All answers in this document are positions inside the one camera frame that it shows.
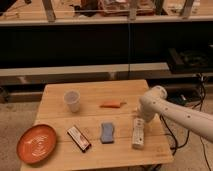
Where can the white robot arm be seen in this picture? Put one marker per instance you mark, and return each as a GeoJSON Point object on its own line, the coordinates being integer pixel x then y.
{"type": "Point", "coordinates": [154, 102]}

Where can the orange ceramic bowl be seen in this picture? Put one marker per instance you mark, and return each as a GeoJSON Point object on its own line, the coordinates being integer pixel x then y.
{"type": "Point", "coordinates": [36, 144]}

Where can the orange carrot toy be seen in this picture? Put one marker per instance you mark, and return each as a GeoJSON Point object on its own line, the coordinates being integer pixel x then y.
{"type": "Point", "coordinates": [112, 104]}

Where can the wooden table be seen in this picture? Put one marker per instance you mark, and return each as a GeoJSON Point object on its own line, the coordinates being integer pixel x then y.
{"type": "Point", "coordinates": [68, 157]}

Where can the blue sponge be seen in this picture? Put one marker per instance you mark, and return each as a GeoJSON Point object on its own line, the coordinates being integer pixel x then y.
{"type": "Point", "coordinates": [107, 133]}

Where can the red chocolate bar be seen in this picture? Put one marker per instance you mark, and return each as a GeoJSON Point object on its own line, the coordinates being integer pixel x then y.
{"type": "Point", "coordinates": [81, 141]}

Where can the metal shelf rack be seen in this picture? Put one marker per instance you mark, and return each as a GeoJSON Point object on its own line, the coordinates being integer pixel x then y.
{"type": "Point", "coordinates": [44, 41]}

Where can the black box on shelf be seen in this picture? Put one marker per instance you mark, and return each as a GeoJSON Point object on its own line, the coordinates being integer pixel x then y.
{"type": "Point", "coordinates": [190, 61]}

